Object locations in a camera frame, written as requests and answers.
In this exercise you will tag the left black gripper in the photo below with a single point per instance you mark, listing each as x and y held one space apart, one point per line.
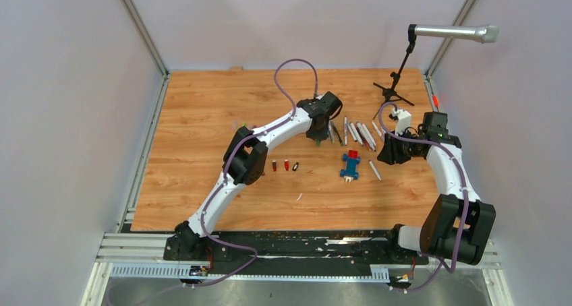
313 136

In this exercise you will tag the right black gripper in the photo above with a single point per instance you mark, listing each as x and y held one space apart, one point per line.
390 154

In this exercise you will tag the dark green cap pen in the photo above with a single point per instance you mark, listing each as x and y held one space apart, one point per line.
337 134

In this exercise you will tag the orange red cap marker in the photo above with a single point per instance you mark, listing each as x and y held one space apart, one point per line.
363 138

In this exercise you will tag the purple tip white marker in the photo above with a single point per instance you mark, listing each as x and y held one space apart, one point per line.
357 134

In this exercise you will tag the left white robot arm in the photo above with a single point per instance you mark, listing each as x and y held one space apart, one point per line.
245 160

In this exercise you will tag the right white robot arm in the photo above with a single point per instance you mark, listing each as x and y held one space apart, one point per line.
459 224

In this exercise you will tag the blue red toy robot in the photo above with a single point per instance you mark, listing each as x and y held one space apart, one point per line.
351 159

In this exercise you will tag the black microphone tripod stand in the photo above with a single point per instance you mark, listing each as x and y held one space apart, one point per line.
390 93

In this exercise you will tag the silver microphone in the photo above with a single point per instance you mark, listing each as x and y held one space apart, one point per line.
482 34

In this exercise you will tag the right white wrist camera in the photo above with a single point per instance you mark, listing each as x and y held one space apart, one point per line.
402 119

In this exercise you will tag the grey slotted cable duct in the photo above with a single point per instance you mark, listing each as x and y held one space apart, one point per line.
189 272

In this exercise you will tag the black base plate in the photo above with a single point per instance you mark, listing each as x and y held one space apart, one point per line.
337 253

